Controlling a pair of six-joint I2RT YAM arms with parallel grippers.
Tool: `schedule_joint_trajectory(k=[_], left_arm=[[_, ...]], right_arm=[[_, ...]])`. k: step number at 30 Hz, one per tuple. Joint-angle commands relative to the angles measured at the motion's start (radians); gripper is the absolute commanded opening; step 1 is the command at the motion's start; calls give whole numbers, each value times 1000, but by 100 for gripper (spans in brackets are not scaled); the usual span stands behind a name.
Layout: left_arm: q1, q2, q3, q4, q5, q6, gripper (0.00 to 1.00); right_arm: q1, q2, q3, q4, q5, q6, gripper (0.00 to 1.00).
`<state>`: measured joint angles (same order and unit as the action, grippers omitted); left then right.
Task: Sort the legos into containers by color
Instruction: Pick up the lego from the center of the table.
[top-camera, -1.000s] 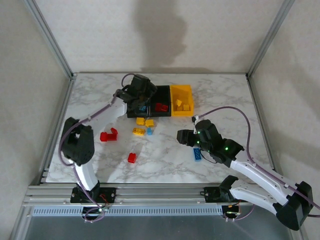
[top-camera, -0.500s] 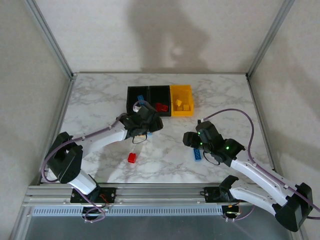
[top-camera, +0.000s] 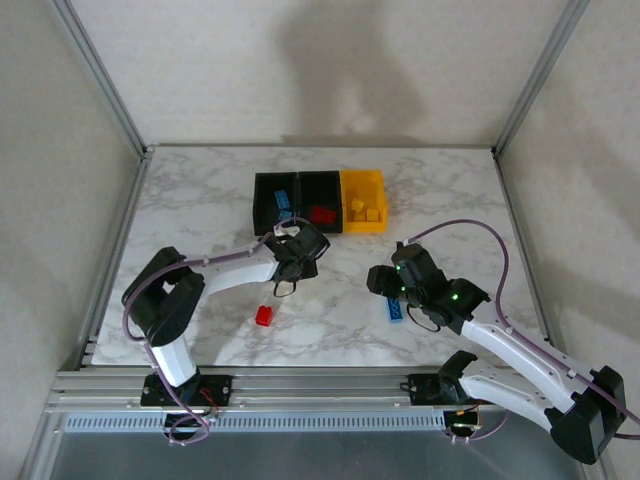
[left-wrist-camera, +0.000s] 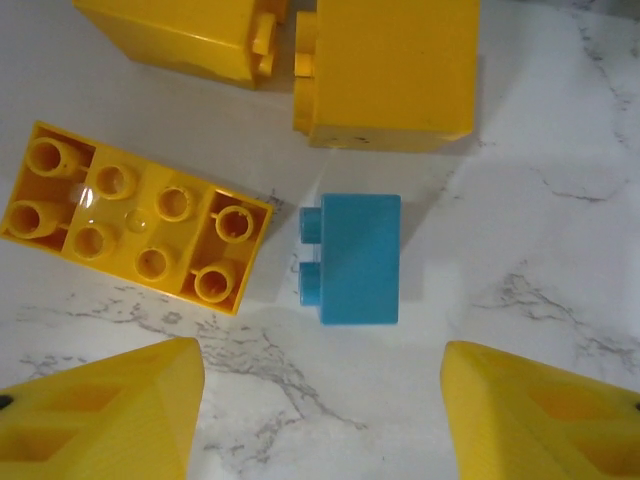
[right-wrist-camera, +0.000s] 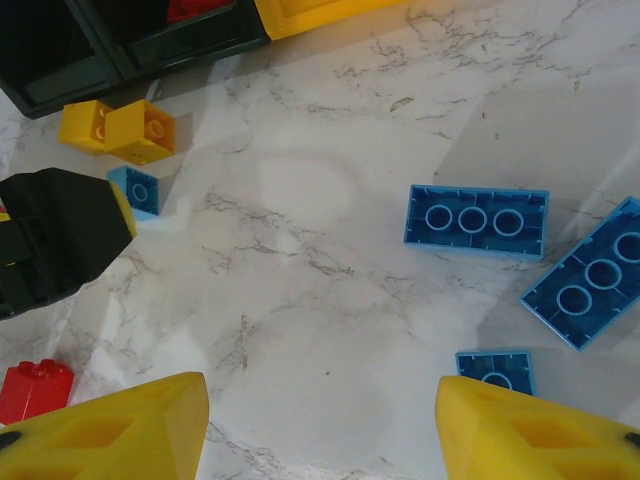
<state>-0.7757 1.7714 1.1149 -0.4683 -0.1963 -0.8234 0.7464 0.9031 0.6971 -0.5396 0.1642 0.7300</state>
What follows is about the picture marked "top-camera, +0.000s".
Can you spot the aluminium side rail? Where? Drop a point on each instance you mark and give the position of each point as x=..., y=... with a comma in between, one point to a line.
x=117, y=250
x=514, y=200

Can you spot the yellow plastic bin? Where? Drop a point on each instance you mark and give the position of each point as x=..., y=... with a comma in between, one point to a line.
x=370, y=187

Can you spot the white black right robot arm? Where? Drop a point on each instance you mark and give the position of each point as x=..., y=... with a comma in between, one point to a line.
x=515, y=350

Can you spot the wide aluminium base rail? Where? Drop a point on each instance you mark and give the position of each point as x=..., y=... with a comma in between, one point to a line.
x=320, y=387

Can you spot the black plastic bin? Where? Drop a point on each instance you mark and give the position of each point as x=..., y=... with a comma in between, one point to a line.
x=320, y=187
x=265, y=200

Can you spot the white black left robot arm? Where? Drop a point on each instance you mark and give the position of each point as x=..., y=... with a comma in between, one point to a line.
x=235, y=275

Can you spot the aluminium frame post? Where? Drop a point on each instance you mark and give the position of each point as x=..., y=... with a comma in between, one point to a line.
x=541, y=75
x=101, y=75

